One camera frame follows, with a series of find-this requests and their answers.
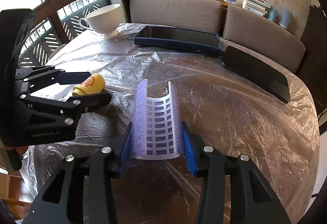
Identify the yellow plastic cup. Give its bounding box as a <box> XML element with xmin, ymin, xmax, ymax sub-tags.
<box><xmin>72</xmin><ymin>74</ymin><xmax>105</xmax><ymax>96</ymax></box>

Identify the purple split hair roller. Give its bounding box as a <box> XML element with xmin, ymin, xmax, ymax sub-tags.
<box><xmin>132</xmin><ymin>79</ymin><xmax>183</xmax><ymax>160</ymax></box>

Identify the right hand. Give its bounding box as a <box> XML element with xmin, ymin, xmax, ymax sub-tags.
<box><xmin>3</xmin><ymin>145</ymin><xmax>28</xmax><ymax>163</ymax></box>

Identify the transparent plastic table cover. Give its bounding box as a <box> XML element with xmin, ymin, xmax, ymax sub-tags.
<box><xmin>20</xmin><ymin>24</ymin><xmax>319</xmax><ymax>223</ymax></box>

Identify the white ceramic cup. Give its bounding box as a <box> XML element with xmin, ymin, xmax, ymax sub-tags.
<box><xmin>78</xmin><ymin>4</ymin><xmax>121</xmax><ymax>38</ymax></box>

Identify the black tablet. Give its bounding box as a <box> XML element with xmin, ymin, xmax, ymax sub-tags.
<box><xmin>222</xmin><ymin>46</ymin><xmax>290</xmax><ymax>104</ymax></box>

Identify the dark blue tablet case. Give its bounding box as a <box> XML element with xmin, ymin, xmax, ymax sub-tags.
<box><xmin>133</xmin><ymin>26</ymin><xmax>222</xmax><ymax>57</ymax></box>

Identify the left brown sofa cushion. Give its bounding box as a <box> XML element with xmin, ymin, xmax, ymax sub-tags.
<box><xmin>130</xmin><ymin>0</ymin><xmax>222</xmax><ymax>34</ymax></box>

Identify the brown sofa cushion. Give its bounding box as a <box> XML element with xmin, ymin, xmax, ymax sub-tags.
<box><xmin>130</xmin><ymin>0</ymin><xmax>222</xmax><ymax>34</ymax></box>
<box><xmin>223</xmin><ymin>5</ymin><xmax>305</xmax><ymax>71</ymax></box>

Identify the right brown sofa cushion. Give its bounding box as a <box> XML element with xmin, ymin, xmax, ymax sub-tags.
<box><xmin>223</xmin><ymin>5</ymin><xmax>305</xmax><ymax>71</ymax></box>

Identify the dark wooden cabinet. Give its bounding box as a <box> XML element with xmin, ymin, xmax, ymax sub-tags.
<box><xmin>296</xmin><ymin>6</ymin><xmax>326</xmax><ymax>114</ymax></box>

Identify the grey cylindrical speaker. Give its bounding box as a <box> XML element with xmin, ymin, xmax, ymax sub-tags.
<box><xmin>279</xmin><ymin>7</ymin><xmax>293</xmax><ymax>30</ymax></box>

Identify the small blue-grey vase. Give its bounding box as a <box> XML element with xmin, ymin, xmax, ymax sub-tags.
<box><xmin>267</xmin><ymin>8</ymin><xmax>278</xmax><ymax>22</ymax></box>

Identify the stack of books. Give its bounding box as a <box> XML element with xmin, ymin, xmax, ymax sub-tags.
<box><xmin>242</xmin><ymin>0</ymin><xmax>271</xmax><ymax>17</ymax></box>

